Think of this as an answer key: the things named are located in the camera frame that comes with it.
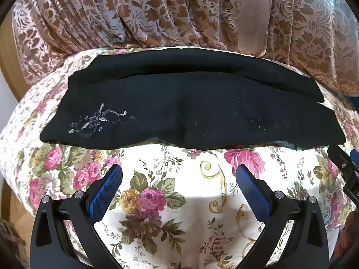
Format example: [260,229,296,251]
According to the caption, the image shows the black embroidered pants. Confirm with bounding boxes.
[40,48,346,150]

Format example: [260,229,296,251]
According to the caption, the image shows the floral bed sheet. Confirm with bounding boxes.
[1,49,355,268]

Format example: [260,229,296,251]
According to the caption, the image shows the brown floral curtain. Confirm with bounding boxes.
[12,0,358,97]

